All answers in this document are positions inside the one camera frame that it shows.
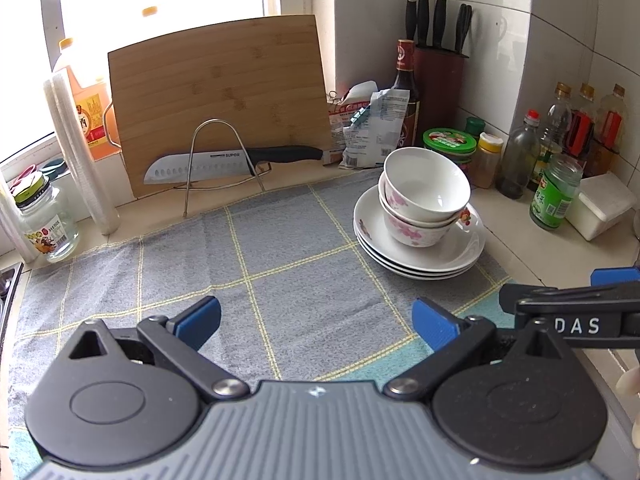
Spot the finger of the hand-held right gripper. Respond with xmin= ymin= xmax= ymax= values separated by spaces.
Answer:
xmin=499 ymin=281 xmax=640 ymax=328
xmin=591 ymin=267 xmax=640 ymax=289

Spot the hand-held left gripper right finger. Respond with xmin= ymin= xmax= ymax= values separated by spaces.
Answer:
xmin=384 ymin=297 xmax=571 ymax=403

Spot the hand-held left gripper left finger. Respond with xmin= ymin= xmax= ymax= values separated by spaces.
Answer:
xmin=67 ymin=296 xmax=251 ymax=403

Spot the plain white bowl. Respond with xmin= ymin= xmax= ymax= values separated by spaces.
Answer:
xmin=378 ymin=177 xmax=471 ymax=228

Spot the person's right hand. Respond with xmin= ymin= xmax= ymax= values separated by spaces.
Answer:
xmin=615 ymin=366 xmax=640 ymax=453

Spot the white plastic box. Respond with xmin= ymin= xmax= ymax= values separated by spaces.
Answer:
xmin=565 ymin=172 xmax=637 ymax=242

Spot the green-labelled glass jar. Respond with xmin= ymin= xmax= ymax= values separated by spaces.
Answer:
xmin=529 ymin=154 xmax=584 ymax=232

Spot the grey and teal checked towel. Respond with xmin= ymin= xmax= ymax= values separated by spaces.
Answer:
xmin=7 ymin=167 xmax=513 ymax=480

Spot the red-capped glass bottle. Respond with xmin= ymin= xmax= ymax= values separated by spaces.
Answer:
xmin=496 ymin=109 xmax=542 ymax=200

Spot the yellow-lidded spice jar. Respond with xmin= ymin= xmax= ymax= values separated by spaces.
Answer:
xmin=470 ymin=132 xmax=503 ymax=190

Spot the clear bottle of yellow oil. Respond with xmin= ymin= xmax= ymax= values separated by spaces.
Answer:
xmin=527 ymin=82 xmax=573 ymax=191

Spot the glass jar with cartoon label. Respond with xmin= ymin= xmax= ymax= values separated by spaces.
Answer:
xmin=14 ymin=172 xmax=81 ymax=262

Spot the green-lidded sauce jar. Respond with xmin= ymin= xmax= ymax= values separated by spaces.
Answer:
xmin=422 ymin=127 xmax=477 ymax=173

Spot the stainless steel sink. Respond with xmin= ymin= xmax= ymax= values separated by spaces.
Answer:
xmin=0 ymin=260 xmax=25 ymax=356

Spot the white printed plastic bag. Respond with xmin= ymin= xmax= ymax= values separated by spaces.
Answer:
xmin=341 ymin=89 xmax=412 ymax=170

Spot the tall cling film roll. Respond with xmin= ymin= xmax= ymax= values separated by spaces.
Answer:
xmin=42 ymin=72 xmax=121 ymax=236

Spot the short cling film roll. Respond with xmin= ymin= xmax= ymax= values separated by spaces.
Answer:
xmin=0 ymin=180 xmax=40 ymax=264

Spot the dark red knife block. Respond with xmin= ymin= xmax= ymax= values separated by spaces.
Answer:
xmin=413 ymin=45 xmax=469 ymax=148

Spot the red and white bag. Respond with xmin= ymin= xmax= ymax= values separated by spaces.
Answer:
xmin=327 ymin=82 xmax=377 ymax=153

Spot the red-rimmed small container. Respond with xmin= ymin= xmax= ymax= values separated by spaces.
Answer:
xmin=7 ymin=162 xmax=38 ymax=183

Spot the large orange oil bottle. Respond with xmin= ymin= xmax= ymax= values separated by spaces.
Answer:
xmin=52 ymin=37 xmax=121 ymax=162

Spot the bamboo cutting board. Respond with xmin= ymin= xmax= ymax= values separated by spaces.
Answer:
xmin=102 ymin=15 xmax=334 ymax=198

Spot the dark soy sauce bottle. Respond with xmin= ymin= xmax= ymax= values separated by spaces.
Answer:
xmin=390 ymin=39 xmax=421 ymax=150

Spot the black-handled kitchen knife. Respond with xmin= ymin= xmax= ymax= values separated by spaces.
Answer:
xmin=143 ymin=145 xmax=324 ymax=185

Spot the metal wire rack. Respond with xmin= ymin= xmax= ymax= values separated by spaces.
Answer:
xmin=182 ymin=119 xmax=273 ymax=218

